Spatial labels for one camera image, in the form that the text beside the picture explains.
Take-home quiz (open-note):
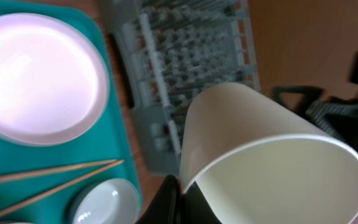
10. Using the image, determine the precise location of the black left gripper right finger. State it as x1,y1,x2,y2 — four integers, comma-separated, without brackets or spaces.
181,182,221,224

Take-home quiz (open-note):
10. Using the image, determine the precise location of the white paper cup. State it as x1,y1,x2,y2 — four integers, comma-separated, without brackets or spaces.
180,83,358,223

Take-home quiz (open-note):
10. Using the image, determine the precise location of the lower wooden chopstick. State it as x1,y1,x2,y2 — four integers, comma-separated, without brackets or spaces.
0,159,124,218

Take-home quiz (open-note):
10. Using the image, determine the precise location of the grey dishwasher rack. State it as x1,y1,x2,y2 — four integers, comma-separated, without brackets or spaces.
100,0,260,175

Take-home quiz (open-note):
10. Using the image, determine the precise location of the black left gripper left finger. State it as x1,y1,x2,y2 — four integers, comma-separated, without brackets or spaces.
136,175,180,224

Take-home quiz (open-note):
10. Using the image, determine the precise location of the white round plate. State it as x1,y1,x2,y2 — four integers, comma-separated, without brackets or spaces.
0,13,109,146

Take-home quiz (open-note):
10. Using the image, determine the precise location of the grey bowl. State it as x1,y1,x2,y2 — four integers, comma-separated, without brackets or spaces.
68,178,140,224

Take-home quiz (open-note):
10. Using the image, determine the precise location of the teal plastic tray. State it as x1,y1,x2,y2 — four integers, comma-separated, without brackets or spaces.
0,1,139,223

